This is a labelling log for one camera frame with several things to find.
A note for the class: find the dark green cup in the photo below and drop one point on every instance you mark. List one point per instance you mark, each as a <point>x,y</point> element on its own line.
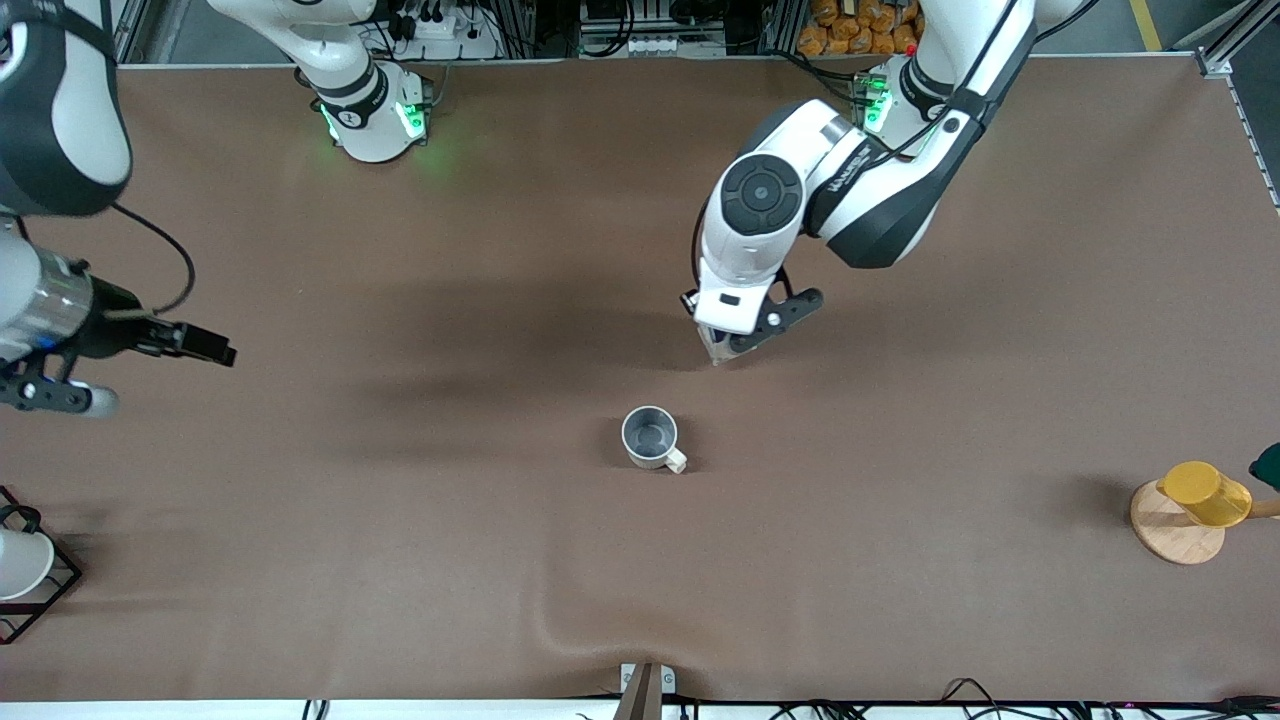
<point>1268,466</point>

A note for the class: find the white power strip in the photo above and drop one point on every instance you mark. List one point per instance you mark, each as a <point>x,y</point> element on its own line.
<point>450,38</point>

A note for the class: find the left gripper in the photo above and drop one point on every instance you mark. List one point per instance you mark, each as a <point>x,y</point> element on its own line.
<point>719,335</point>

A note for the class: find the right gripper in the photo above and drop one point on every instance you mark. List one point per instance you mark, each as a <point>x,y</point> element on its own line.
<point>112,328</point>

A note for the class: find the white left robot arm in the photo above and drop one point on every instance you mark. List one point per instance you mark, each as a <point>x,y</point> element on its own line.
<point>870,190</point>

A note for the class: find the orange packaged goods pile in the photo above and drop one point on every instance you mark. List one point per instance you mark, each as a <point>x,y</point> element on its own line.
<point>860,28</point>

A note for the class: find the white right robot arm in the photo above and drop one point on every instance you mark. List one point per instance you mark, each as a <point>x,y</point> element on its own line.
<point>360,100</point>

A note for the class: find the blue white milk carton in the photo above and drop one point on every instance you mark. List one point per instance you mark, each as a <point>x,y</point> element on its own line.
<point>714,349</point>

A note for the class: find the yellow plastic cup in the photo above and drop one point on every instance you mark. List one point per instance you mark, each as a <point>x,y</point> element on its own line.
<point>1205,494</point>

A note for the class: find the round wooden cup stand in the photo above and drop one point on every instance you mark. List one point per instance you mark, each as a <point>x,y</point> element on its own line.
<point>1170,535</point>

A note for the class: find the white ribbed mug HOME print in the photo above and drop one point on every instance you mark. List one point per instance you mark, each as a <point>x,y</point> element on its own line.
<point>650,438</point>

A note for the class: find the aluminium frame profile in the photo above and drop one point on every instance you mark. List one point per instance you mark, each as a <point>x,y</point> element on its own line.
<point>1235,70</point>

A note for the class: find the metal table clamp bracket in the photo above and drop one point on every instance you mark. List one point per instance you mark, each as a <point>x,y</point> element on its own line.
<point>647,685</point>

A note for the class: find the plain white cup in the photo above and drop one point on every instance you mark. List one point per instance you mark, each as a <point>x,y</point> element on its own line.
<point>22,565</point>

